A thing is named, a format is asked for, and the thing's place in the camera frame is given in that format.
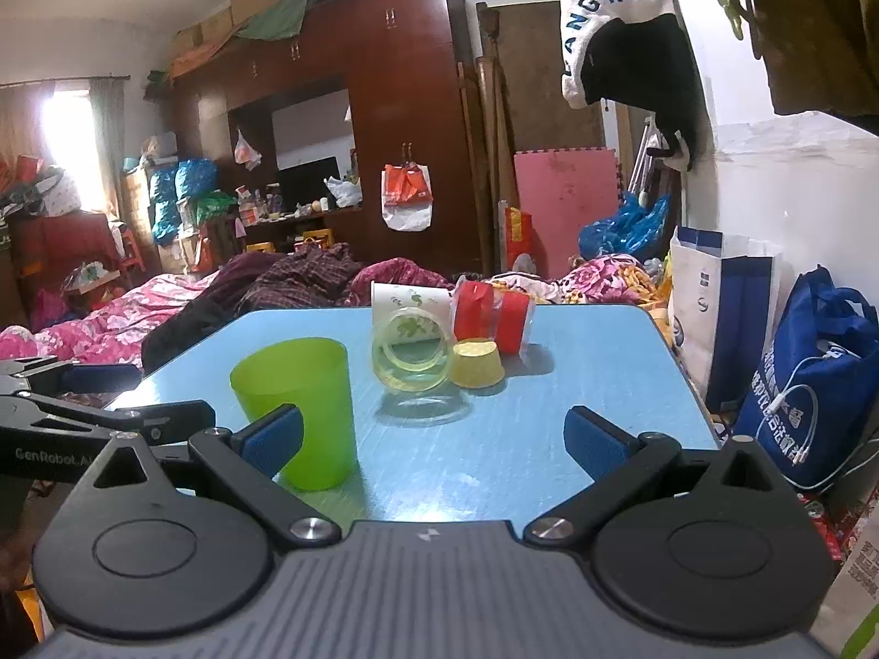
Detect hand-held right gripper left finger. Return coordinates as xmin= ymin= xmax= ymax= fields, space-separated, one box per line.
xmin=69 ymin=406 xmax=342 ymax=554

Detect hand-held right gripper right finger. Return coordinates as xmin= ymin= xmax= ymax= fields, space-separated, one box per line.
xmin=523 ymin=406 xmax=801 ymax=550

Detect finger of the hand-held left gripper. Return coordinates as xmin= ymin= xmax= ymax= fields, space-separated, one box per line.
xmin=0 ymin=394 xmax=215 ymax=444
xmin=0 ymin=355 xmax=143 ymax=397

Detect clear yellowish glass cup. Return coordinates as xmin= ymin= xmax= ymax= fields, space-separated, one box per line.
xmin=371 ymin=311 xmax=474 ymax=425

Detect green plastic cup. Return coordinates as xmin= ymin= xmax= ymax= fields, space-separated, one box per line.
xmin=230 ymin=338 xmax=358 ymax=492

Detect small yellow cup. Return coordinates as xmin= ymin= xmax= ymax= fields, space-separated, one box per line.
xmin=446 ymin=338 xmax=507 ymax=387

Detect red cup in plastic wrap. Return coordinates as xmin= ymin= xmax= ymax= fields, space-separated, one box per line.
xmin=451 ymin=279 xmax=537 ymax=355

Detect white cup with green print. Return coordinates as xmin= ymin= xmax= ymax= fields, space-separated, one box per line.
xmin=371 ymin=281 xmax=458 ymax=344

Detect pink floral blanket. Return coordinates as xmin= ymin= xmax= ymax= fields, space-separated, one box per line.
xmin=0 ymin=271 xmax=231 ymax=373

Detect dark plaid cloth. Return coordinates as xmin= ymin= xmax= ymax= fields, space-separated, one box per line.
xmin=141 ymin=243 xmax=454 ymax=372

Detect colourful floral blanket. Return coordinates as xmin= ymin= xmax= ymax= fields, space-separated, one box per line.
xmin=481 ymin=254 xmax=672 ymax=313

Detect white and blue paper bag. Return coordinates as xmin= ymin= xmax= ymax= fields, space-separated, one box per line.
xmin=667 ymin=225 xmax=784 ymax=413

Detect blue patterned sack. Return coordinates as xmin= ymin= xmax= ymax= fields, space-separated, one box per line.
xmin=147 ymin=158 xmax=219 ymax=246

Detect blue plastic bag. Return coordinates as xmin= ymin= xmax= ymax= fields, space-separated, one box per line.
xmin=578 ymin=192 xmax=672 ymax=260

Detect red gift bag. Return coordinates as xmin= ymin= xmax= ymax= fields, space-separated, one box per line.
xmin=504 ymin=206 xmax=534 ymax=270

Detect grey curtain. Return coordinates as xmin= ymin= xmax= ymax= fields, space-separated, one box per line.
xmin=89 ymin=75 xmax=126 ymax=221

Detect pink foam mat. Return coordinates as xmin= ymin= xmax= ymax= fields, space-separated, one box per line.
xmin=514 ymin=149 xmax=621 ymax=277

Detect blue tote bag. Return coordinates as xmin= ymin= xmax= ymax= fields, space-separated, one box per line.
xmin=733 ymin=266 xmax=879 ymax=492

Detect black monitor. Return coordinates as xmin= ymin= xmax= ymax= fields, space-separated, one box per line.
xmin=278 ymin=157 xmax=341 ymax=210

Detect small white plastic bag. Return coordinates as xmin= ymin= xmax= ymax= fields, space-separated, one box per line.
xmin=235 ymin=129 xmax=263 ymax=171

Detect orange and white plastic bag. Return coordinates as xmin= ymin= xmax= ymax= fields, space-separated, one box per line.
xmin=381 ymin=163 xmax=433 ymax=232

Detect wooden planks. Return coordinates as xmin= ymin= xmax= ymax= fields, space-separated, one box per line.
xmin=457 ymin=58 xmax=518 ymax=276

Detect white and green carton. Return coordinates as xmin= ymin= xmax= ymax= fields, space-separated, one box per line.
xmin=810 ymin=494 xmax=879 ymax=659

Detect dark wooden door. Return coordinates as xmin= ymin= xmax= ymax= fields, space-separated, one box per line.
xmin=477 ymin=0 xmax=609 ymax=155

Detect brown wooden wardrobe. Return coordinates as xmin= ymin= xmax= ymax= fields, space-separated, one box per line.
xmin=168 ymin=0 xmax=482 ymax=276

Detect green cloth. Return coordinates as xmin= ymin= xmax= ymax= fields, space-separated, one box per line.
xmin=233 ymin=0 xmax=386 ymax=42

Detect white and black hanging jacket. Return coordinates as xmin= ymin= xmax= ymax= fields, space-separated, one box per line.
xmin=559 ymin=0 xmax=710 ymax=172

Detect dark brown hanging cloth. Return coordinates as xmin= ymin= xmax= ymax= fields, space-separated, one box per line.
xmin=747 ymin=0 xmax=879 ymax=133

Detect white cable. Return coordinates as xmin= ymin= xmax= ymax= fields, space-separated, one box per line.
xmin=761 ymin=347 xmax=861 ymax=476

